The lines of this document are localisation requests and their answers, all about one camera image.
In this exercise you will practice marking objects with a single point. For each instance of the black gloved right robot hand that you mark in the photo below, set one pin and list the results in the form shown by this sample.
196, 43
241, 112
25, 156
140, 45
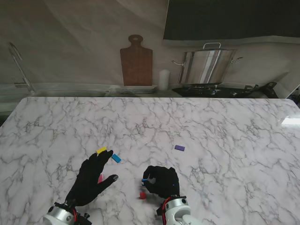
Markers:
166, 182

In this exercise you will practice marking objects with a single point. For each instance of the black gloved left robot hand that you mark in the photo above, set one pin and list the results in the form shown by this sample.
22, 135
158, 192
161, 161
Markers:
89, 182

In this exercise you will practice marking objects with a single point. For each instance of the blue domino block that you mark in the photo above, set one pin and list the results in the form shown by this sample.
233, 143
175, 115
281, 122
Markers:
116, 158
144, 180

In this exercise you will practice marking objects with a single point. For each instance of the red domino block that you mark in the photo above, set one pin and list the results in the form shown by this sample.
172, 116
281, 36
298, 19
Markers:
142, 196

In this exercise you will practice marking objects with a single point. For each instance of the purple domino block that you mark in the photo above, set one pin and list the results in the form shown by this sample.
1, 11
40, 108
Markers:
180, 147

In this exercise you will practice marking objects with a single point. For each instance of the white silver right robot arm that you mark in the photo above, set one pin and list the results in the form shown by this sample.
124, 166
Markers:
178, 211

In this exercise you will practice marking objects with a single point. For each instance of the pink domino block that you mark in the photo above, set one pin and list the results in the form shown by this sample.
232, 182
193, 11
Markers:
100, 178

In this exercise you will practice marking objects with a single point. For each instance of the yellow domino block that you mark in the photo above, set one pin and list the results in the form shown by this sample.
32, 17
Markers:
102, 150

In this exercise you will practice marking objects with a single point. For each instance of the steel kitchen sink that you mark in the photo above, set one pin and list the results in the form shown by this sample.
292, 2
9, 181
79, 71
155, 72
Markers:
70, 93

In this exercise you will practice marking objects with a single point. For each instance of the stack of white plates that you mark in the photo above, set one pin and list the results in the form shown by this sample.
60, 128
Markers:
138, 89

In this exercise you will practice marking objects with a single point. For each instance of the black gas stove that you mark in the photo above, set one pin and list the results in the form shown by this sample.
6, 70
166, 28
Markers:
201, 90

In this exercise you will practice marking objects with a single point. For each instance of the white cylinder candle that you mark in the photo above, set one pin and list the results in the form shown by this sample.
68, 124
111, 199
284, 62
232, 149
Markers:
164, 79

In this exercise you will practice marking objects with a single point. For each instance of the brown wooden cutting board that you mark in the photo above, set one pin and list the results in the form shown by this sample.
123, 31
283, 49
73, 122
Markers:
136, 65

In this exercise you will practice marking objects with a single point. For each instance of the large steel stock pot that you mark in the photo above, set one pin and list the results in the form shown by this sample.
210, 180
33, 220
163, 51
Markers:
208, 65

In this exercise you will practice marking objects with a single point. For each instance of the black frying pan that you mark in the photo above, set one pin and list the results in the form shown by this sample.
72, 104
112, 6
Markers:
262, 91

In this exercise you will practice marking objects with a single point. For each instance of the chrome kitchen faucet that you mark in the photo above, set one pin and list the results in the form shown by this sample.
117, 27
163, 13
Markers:
21, 68

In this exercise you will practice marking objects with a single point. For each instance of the dark range hood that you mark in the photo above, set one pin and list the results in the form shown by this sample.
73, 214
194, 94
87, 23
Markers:
234, 18

